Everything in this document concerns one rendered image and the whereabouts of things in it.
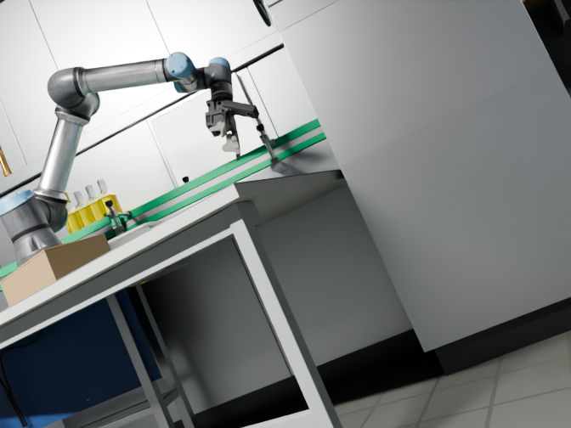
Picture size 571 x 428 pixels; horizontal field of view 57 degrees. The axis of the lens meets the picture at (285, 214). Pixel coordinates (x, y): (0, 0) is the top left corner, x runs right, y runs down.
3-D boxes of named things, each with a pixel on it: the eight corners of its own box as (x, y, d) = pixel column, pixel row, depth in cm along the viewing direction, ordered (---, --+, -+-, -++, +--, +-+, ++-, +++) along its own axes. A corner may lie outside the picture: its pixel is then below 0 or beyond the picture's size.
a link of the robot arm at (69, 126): (8, 228, 170) (55, 68, 172) (33, 229, 185) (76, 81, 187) (43, 238, 170) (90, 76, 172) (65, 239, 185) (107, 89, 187)
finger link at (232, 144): (226, 162, 175) (219, 135, 173) (243, 159, 174) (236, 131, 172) (224, 164, 172) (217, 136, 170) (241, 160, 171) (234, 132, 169)
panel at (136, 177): (270, 148, 214) (236, 74, 217) (268, 147, 211) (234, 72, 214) (89, 237, 232) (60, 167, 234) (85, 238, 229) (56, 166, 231)
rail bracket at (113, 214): (138, 228, 206) (126, 199, 207) (115, 230, 189) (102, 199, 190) (132, 232, 206) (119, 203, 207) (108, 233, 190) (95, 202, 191)
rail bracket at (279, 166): (296, 182, 192) (272, 126, 194) (287, 179, 176) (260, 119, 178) (285, 187, 193) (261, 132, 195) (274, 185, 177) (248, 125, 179)
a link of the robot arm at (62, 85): (31, 64, 161) (188, 42, 159) (48, 75, 172) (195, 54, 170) (34, 100, 161) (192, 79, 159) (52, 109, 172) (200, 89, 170)
